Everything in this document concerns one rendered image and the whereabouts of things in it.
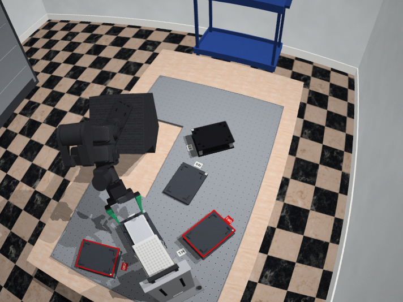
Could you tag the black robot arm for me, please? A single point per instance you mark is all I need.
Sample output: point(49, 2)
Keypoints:
point(83, 134)

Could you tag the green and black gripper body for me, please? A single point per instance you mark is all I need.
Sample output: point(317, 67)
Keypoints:
point(130, 195)

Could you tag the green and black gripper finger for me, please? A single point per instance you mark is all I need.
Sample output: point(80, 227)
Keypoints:
point(111, 213)
point(139, 201)

